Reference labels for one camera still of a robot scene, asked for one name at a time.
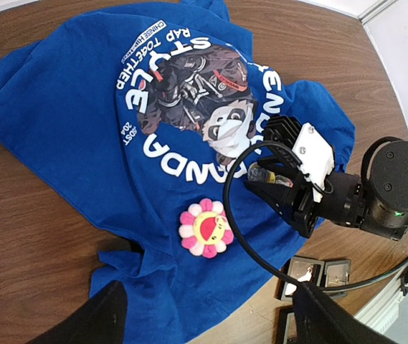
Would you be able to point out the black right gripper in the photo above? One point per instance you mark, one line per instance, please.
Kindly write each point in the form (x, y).
(342, 199)

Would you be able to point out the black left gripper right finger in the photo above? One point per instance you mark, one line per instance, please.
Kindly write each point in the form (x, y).
(319, 319)

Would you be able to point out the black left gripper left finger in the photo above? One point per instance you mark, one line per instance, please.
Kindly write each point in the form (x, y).
(100, 320)

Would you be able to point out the blue printed t-shirt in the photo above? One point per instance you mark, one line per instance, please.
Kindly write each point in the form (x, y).
(135, 112)

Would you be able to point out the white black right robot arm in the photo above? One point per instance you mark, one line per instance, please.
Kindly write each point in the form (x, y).
(375, 201)

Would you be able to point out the pink flower plush brooch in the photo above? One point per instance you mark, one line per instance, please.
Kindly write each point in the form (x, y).
(204, 229)

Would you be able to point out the black display box lower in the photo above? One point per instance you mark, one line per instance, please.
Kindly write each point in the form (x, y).
(285, 320)

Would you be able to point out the black display box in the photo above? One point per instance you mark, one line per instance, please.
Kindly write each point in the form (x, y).
(302, 269)
(336, 273)
(285, 320)

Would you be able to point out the black display box right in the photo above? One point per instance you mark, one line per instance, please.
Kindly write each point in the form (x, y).
(336, 273)

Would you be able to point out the black display box upper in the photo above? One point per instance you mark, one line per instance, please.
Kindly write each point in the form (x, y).
(302, 269)

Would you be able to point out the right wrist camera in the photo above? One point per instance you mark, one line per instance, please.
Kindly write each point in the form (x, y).
(314, 157)

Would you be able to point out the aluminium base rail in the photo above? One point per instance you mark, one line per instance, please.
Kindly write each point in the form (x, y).
(387, 313)

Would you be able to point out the left aluminium frame post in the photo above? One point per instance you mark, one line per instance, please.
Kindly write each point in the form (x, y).
(374, 10)

